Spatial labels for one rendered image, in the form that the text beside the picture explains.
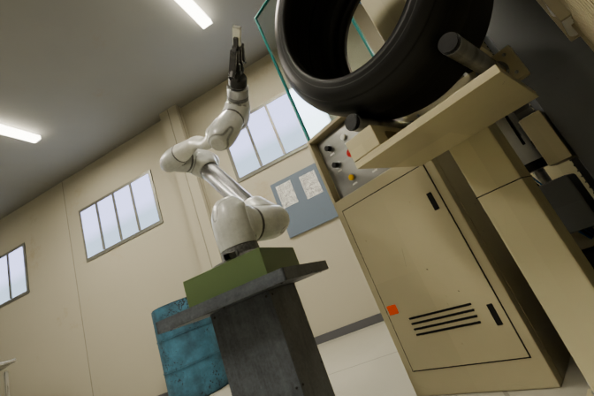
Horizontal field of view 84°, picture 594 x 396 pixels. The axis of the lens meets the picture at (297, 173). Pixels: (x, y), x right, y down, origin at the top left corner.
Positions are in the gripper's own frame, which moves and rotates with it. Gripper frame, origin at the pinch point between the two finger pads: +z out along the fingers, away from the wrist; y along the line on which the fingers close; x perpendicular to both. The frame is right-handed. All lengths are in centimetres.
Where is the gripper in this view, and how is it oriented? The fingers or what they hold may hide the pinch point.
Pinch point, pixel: (237, 35)
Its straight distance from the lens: 130.8
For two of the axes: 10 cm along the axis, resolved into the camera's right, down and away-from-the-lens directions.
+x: 9.6, 2.7, -1.0
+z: 1.2, -6.8, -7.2
